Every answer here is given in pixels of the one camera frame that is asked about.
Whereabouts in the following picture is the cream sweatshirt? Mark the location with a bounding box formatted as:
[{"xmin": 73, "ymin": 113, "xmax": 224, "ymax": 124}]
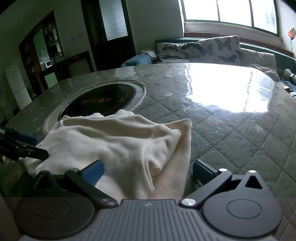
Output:
[{"xmin": 20, "ymin": 110, "xmax": 192, "ymax": 201}]

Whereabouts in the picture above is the white refrigerator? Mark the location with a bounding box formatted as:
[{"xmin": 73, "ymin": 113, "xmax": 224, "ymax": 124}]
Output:
[{"xmin": 5, "ymin": 63, "xmax": 32, "ymax": 110}]

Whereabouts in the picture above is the green quilted star tablecloth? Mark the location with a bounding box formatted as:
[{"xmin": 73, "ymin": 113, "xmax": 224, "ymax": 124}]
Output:
[{"xmin": 8, "ymin": 63, "xmax": 295, "ymax": 240}]

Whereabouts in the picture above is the black round induction cooktop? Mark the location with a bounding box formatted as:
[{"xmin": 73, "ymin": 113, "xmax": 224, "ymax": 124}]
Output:
[{"xmin": 59, "ymin": 83, "xmax": 138, "ymax": 121}]

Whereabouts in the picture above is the dark wooden display cabinet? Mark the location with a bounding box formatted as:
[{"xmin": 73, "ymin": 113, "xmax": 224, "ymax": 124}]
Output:
[{"xmin": 18, "ymin": 11, "xmax": 94, "ymax": 96}]

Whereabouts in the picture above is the grey stuffed toy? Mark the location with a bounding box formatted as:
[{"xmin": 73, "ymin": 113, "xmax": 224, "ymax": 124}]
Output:
[{"xmin": 283, "ymin": 69, "xmax": 296, "ymax": 85}]

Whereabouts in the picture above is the blue sofa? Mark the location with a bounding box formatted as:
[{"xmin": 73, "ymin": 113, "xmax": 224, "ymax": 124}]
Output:
[{"xmin": 121, "ymin": 36, "xmax": 295, "ymax": 93}]

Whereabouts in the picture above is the long butterfly pillow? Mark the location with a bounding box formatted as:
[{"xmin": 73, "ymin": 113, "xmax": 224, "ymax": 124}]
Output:
[{"xmin": 155, "ymin": 42, "xmax": 201, "ymax": 63}]

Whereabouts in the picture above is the white pillow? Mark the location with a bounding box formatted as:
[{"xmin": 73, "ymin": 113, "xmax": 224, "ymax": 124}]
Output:
[{"xmin": 241, "ymin": 48, "xmax": 280, "ymax": 82}]

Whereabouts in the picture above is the large butterfly pillow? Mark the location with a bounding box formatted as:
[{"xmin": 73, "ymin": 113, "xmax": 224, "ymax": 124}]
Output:
[{"xmin": 198, "ymin": 36, "xmax": 242, "ymax": 65}]

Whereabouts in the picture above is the dark wooden door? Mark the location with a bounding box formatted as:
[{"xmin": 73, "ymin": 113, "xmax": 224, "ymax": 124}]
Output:
[{"xmin": 81, "ymin": 0, "xmax": 136, "ymax": 71}]

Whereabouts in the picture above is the colourful pinwheel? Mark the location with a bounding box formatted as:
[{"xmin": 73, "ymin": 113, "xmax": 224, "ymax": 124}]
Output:
[{"xmin": 287, "ymin": 26, "xmax": 296, "ymax": 53}]

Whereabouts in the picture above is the window with green frame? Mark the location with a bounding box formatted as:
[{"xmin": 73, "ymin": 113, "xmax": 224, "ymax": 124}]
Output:
[{"xmin": 181, "ymin": 0, "xmax": 279, "ymax": 36}]

